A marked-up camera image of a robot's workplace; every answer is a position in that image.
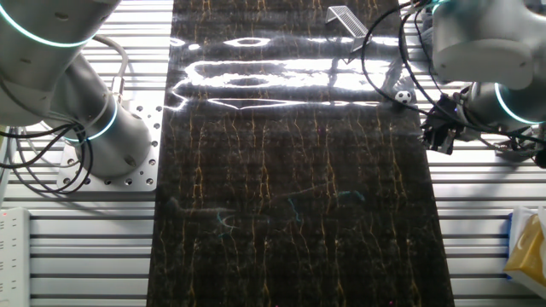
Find black base cable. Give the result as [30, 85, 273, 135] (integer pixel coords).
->
[0, 123, 94, 196]
[0, 123, 89, 194]

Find black marble pattern mat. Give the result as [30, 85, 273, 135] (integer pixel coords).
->
[147, 0, 456, 307]

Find white mesh goal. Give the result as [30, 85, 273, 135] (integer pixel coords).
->
[325, 4, 374, 54]

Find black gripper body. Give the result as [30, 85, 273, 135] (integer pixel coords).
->
[426, 94, 470, 144]

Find grey base cable with connector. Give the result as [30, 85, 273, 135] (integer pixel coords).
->
[91, 34, 130, 104]

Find small black white soccer ball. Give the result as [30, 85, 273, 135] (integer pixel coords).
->
[394, 90, 414, 107]

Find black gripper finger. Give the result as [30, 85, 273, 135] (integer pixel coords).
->
[437, 132, 456, 155]
[420, 115, 442, 150]

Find camera stand bracket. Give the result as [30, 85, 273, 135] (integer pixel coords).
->
[493, 134, 543, 162]

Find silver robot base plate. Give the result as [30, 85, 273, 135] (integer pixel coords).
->
[56, 101, 164, 192]

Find white power strip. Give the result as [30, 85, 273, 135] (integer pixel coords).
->
[0, 207, 31, 307]

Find blue white tissue packet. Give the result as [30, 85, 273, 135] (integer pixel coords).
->
[506, 211, 514, 281]

